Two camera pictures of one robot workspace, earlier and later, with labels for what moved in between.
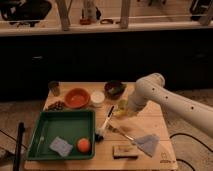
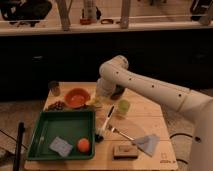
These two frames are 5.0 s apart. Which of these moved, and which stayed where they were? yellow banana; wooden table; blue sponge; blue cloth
Moved: yellow banana
Stayed: blue sponge; wooden table; blue cloth
